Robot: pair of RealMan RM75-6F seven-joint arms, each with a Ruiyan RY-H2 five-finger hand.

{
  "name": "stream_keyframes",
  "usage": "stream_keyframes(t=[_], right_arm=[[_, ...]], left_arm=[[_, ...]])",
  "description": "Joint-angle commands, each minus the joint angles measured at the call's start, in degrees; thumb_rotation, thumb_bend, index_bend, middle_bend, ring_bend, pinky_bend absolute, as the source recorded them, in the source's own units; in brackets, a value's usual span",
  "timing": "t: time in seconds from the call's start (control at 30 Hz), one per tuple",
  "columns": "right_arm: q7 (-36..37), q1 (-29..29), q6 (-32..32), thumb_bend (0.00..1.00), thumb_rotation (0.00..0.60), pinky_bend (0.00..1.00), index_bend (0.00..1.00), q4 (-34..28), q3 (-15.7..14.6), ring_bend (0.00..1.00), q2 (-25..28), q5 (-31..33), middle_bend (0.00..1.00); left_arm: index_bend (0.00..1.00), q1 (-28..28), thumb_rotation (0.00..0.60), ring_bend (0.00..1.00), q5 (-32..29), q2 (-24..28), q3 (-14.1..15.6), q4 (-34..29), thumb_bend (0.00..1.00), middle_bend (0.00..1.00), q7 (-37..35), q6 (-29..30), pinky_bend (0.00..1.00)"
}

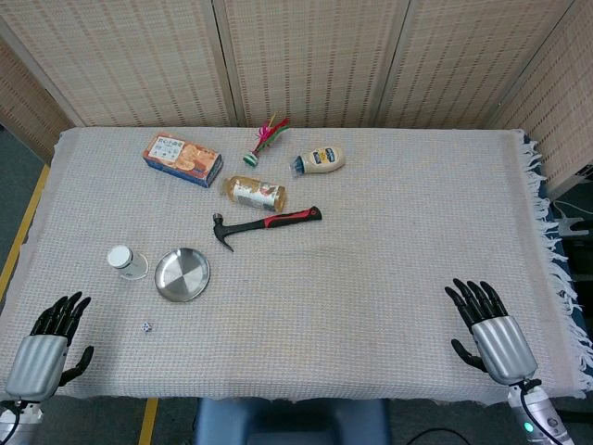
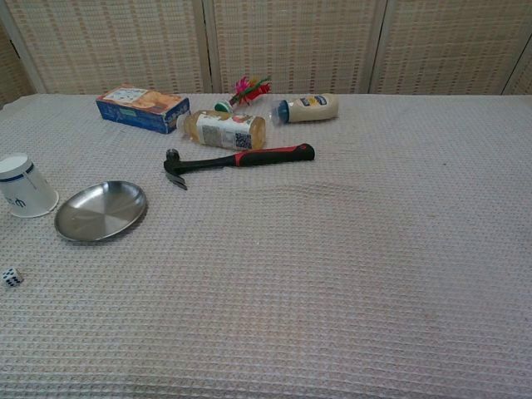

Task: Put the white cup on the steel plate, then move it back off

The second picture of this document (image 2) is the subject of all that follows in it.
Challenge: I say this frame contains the beige woven tablecloth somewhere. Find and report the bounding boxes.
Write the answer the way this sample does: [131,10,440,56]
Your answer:
[0,92,532,399]

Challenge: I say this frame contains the black red claw hammer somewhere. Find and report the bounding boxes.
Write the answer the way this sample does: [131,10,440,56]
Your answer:
[163,143,316,191]

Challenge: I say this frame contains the white paper cup blue print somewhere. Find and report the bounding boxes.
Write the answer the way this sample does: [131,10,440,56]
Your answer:
[0,152,60,219]

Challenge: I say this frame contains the mayonnaise squeeze bottle blue cap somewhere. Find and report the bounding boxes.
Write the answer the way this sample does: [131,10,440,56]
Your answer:
[271,93,340,125]

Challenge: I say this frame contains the white die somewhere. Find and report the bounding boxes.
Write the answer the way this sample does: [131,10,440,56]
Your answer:
[2,267,24,288]

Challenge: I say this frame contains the woven bamboo screen panel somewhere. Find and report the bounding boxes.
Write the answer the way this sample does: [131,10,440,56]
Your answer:
[0,16,45,110]
[0,0,214,96]
[368,0,532,96]
[501,41,532,96]
[202,0,388,96]

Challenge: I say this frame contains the round steel plate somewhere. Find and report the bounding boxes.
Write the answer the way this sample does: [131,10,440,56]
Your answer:
[53,180,149,243]

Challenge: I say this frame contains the colourful feather shuttlecock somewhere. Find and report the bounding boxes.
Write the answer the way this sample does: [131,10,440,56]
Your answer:
[214,75,273,113]

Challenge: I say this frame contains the blue orange biscuit box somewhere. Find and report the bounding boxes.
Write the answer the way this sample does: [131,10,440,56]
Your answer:
[95,85,191,135]

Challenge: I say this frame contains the juice bottle white label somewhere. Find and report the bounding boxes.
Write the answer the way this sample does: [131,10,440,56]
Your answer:
[177,109,267,151]

